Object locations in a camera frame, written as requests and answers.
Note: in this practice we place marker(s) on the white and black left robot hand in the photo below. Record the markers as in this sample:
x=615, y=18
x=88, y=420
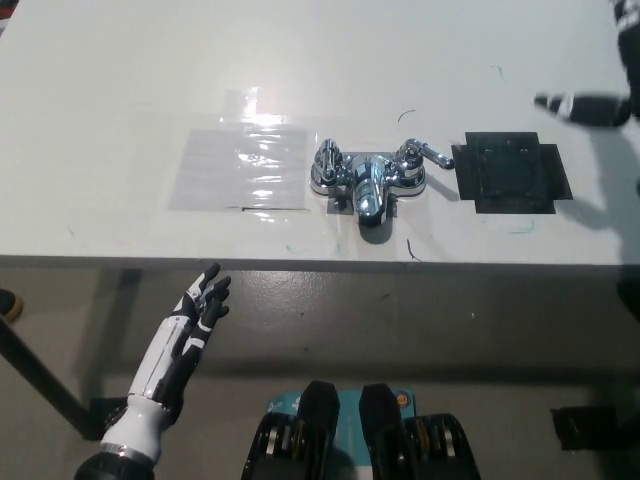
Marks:
x=172, y=345

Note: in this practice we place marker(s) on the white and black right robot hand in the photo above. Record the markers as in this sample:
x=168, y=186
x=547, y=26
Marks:
x=595, y=110

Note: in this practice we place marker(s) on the chrome faucet body with spout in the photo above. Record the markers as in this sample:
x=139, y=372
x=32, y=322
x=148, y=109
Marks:
x=369, y=192

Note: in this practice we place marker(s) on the black table foot plate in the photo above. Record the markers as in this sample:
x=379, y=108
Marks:
x=107, y=415
x=585, y=427

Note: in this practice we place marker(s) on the black tape patch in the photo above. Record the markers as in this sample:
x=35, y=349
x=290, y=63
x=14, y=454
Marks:
x=510, y=172

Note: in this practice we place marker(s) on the black metal table leg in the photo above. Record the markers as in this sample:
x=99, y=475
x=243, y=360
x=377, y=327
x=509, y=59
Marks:
x=45, y=370

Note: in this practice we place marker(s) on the black shoe with tan sole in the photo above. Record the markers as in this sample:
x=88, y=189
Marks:
x=10, y=304

